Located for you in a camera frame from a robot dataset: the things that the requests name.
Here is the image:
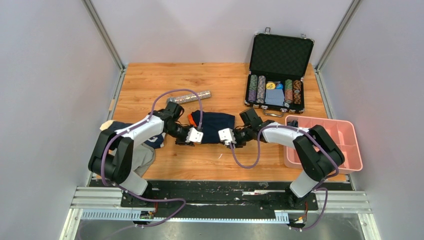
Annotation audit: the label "navy orange boxer briefs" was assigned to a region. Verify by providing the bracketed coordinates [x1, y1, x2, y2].
[201, 112, 236, 144]

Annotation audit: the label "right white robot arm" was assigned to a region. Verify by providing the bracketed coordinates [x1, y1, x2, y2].
[218, 108, 345, 209]

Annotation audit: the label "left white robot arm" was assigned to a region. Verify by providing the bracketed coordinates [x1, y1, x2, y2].
[88, 102, 203, 207]

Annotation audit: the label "glittery silver microphone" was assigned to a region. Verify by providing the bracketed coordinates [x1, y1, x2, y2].
[166, 90, 212, 105]

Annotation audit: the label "navy white orange garment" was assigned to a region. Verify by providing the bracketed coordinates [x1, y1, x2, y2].
[99, 120, 166, 149]

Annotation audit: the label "blue playing card deck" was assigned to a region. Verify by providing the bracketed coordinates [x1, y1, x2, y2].
[264, 89, 285, 106]

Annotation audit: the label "grey poker chip stack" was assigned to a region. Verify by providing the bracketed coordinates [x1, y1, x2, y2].
[256, 75, 266, 104]

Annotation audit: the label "purple poker chip stack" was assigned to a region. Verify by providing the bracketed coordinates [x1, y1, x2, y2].
[247, 74, 258, 102]

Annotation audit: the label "yellow dealer button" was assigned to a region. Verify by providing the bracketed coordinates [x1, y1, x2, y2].
[265, 81, 276, 90]

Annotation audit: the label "grey cloth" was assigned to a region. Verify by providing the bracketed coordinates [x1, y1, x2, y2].
[131, 143, 156, 177]

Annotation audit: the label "green poker chip stack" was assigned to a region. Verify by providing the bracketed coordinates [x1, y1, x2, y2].
[284, 79, 293, 104]

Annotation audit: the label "brown poker chip stack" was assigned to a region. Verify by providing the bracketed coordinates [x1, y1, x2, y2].
[293, 80, 302, 105]

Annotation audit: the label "black poker chip case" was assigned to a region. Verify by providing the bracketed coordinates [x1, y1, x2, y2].
[243, 27, 315, 117]

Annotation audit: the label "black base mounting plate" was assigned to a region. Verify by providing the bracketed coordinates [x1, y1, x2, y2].
[120, 180, 319, 219]

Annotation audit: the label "pink compartment tray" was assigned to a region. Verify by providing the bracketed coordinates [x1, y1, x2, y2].
[285, 115, 363, 175]

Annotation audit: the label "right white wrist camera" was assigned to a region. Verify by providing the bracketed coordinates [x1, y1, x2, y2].
[218, 128, 236, 146]

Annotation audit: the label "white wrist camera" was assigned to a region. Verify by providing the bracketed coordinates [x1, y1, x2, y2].
[218, 128, 236, 146]
[185, 127, 204, 144]

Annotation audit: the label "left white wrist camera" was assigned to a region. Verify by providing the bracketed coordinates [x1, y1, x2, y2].
[185, 127, 204, 144]

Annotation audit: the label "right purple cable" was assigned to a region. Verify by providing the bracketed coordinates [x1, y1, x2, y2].
[228, 125, 340, 232]

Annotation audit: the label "purple cable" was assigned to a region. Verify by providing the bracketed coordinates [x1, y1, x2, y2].
[228, 125, 340, 232]
[100, 88, 204, 228]

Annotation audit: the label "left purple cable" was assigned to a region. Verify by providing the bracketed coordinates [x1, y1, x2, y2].
[100, 88, 204, 228]

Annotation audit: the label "aluminium frame rail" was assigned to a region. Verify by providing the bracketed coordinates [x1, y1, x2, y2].
[60, 187, 381, 240]

